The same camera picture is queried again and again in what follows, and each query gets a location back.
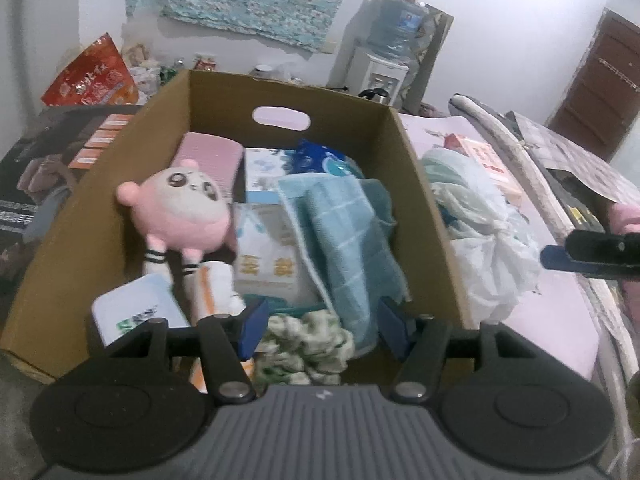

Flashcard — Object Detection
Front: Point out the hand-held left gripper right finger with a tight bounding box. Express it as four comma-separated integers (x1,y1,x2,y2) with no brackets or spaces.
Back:
377,297,538,403

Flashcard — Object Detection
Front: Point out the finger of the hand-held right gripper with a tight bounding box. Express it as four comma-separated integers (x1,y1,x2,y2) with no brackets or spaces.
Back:
540,230,640,279

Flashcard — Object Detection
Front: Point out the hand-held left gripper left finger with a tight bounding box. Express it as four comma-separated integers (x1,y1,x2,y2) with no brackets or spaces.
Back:
102,296,271,406

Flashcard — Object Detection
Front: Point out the white teal striped snack packet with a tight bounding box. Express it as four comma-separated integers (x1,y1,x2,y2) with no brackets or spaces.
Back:
189,261,257,393

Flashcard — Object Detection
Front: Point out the green white knitted rope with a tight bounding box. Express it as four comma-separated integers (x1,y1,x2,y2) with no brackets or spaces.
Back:
256,309,357,387

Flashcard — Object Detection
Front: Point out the light blue towel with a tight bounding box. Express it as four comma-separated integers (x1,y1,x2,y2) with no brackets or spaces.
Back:
276,176,409,354

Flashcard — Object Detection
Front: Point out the pink plush toy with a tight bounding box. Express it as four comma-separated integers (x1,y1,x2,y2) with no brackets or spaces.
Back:
115,156,247,322

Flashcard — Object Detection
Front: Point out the blue and white box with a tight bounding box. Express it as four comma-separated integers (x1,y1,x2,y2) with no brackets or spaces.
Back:
244,146,302,206

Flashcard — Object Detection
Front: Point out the pink sponge cloth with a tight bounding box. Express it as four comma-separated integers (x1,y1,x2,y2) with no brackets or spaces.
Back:
176,131,247,207

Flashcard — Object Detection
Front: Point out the blue tissue packet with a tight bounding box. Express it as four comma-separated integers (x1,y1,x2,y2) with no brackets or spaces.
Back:
294,139,362,179

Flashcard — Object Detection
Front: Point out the brown cardboard box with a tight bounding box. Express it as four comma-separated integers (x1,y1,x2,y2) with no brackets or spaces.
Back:
0,69,477,387

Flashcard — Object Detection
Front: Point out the grey blanket with yellow print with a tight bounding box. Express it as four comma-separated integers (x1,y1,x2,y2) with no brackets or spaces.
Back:
537,167,616,236

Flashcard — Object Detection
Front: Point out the white tissue pack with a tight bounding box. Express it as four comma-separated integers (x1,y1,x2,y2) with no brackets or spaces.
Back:
234,204,322,307

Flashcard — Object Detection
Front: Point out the white plastic bag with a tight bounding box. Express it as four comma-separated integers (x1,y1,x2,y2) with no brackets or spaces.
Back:
419,151,544,322

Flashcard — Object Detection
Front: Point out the white patterned cloth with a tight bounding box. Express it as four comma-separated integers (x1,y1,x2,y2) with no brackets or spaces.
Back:
514,109,637,207

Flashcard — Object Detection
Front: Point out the pink orange box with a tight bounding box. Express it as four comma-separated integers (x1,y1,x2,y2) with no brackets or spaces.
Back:
444,131,524,202

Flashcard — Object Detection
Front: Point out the brown door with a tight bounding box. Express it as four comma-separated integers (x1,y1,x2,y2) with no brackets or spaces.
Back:
546,7,640,164

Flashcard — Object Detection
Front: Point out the brown cabinet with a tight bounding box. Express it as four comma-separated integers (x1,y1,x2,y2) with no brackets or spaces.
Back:
414,1,457,112

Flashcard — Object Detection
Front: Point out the dark kettle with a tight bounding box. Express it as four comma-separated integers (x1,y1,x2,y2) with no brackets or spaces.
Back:
356,87,394,107

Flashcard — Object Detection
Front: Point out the white water dispenser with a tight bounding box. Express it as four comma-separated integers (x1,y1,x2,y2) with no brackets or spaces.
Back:
346,49,409,107

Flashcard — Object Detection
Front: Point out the dark printed box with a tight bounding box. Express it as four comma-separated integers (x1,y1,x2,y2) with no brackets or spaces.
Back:
0,104,147,313

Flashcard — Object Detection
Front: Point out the blue water bottle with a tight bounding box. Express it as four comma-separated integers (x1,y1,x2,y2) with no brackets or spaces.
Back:
371,0,432,67

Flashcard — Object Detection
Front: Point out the red snack bag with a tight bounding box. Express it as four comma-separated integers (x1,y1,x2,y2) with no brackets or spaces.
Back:
41,32,142,109

